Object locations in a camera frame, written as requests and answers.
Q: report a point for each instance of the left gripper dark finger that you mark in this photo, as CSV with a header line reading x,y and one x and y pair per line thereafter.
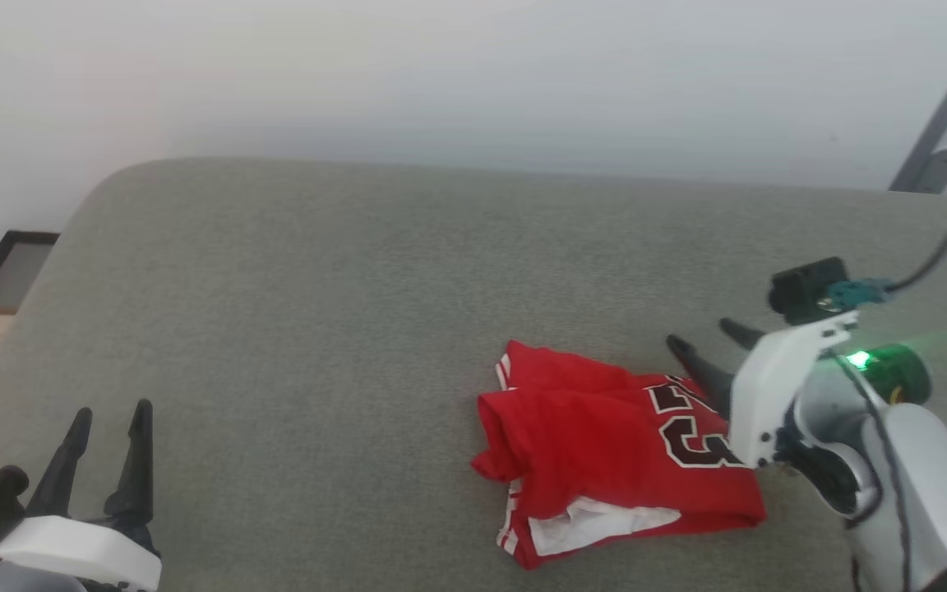
x,y
136,477
58,477

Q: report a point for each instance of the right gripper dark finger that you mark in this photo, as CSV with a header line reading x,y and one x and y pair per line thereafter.
x,y
708,376
743,335

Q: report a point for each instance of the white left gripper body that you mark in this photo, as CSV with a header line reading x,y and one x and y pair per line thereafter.
x,y
71,547

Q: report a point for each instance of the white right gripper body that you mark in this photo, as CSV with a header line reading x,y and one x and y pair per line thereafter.
x,y
765,386

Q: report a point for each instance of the red white basketball jersey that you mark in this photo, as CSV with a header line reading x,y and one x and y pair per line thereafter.
x,y
605,444

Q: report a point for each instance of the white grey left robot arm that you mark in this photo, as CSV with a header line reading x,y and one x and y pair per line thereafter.
x,y
13,580

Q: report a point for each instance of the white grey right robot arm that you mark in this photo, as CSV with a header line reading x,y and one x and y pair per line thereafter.
x,y
942,493

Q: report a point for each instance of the dark framed panel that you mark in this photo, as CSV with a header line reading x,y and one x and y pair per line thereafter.
x,y
13,267

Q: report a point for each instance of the grey fabric sofa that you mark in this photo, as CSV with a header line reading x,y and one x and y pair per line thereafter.
x,y
317,329

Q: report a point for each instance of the grey metal bar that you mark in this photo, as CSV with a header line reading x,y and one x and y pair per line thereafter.
x,y
946,103

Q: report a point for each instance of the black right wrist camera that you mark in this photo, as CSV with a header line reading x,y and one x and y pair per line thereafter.
x,y
806,288

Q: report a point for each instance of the grey rounded bracket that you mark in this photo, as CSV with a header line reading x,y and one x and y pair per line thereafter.
x,y
938,168

